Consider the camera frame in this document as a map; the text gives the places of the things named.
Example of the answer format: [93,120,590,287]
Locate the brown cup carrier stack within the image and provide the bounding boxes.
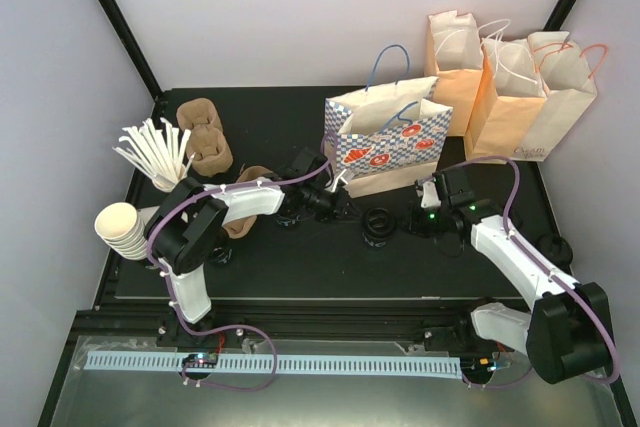
[176,98,233,177]

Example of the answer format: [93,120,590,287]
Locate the black coffee cup stack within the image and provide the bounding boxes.
[535,234,574,268]

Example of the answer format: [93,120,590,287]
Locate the blue checkered paper bag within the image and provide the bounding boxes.
[324,70,453,198]

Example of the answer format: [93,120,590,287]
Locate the orange paper bag white handles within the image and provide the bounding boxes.
[424,10,511,137]

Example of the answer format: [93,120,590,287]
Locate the beige paper bag orange handles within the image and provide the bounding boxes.
[511,31,608,162]

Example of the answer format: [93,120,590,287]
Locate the orange paper bag middle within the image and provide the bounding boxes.
[464,38,547,160]

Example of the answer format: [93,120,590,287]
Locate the lying white paper cup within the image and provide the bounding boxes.
[137,206,158,226]

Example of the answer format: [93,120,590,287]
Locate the black coffee cup front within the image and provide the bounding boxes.
[362,230,392,250]

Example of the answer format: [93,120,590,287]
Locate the cup of white straws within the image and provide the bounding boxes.
[113,118,195,193]

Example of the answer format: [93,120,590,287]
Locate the purple cable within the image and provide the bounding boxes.
[148,130,337,298]
[417,155,622,384]

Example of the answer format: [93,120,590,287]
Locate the white paper cup stack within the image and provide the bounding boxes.
[94,202,147,261]

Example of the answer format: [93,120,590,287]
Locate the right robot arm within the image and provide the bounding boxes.
[407,165,620,384]

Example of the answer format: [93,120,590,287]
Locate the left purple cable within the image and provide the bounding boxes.
[148,130,337,298]

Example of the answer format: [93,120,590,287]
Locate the light blue cable duct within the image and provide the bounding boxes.
[84,351,462,380]

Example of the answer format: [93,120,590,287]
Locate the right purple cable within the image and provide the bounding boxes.
[417,155,622,384]

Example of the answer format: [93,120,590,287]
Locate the brown carrier half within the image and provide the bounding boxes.
[223,166,271,239]

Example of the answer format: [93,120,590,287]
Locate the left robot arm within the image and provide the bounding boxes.
[144,149,355,346]

